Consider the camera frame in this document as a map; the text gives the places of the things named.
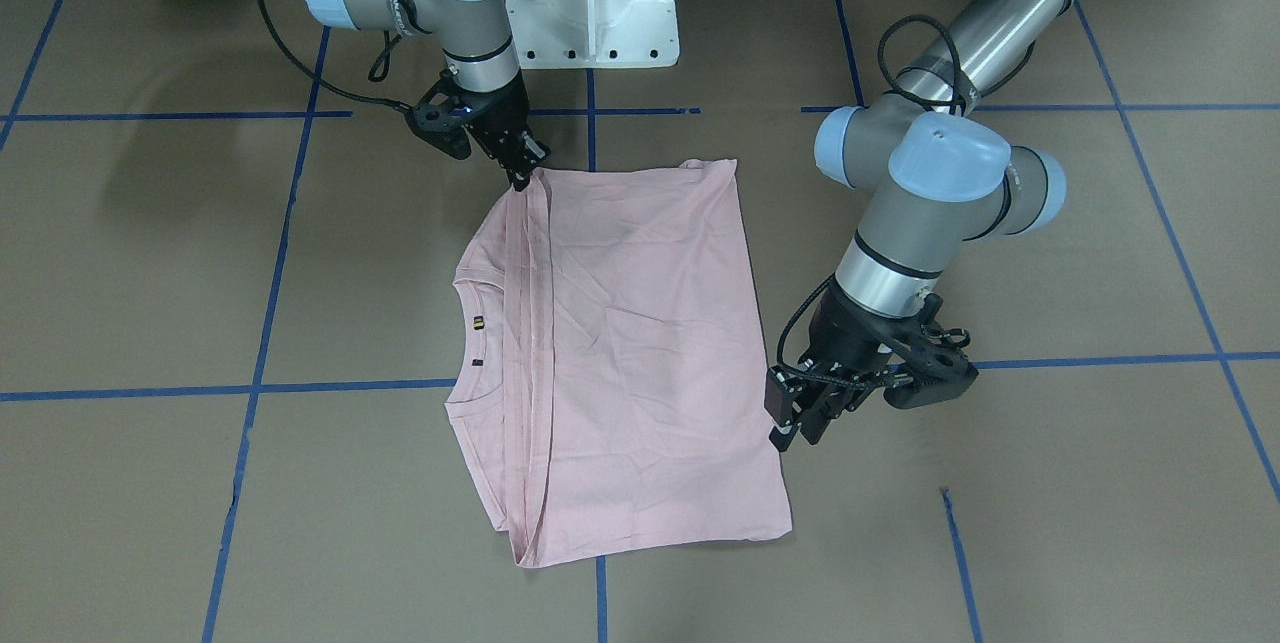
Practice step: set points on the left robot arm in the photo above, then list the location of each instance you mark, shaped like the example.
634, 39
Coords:
937, 177

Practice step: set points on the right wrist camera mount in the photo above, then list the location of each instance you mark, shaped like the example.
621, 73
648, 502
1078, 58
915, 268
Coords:
438, 119

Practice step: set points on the pink Snoopy t-shirt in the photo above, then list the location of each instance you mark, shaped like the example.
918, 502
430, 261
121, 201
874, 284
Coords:
612, 391

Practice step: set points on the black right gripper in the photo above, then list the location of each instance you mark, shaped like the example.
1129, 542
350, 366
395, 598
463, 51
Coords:
501, 116

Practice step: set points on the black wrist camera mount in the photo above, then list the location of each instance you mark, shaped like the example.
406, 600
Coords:
934, 367

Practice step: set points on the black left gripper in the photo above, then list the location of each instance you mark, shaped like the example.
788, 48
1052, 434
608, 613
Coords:
838, 331

